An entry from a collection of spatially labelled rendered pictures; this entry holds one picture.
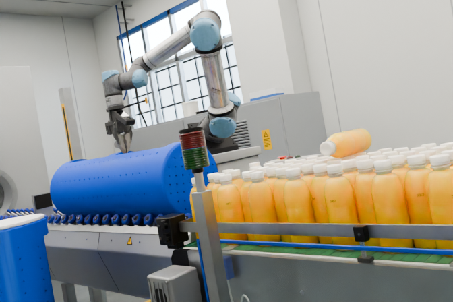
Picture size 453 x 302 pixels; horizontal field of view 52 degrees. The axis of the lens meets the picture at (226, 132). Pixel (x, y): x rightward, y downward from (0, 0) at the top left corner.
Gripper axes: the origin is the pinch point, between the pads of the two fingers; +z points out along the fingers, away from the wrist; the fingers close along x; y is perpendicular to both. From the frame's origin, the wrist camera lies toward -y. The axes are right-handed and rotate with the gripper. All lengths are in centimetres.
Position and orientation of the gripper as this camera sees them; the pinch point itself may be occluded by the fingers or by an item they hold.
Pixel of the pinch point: (126, 151)
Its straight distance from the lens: 203.7
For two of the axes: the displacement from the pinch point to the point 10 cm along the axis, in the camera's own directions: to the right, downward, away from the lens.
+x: -6.8, 1.1, -7.2
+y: -7.1, 1.3, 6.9
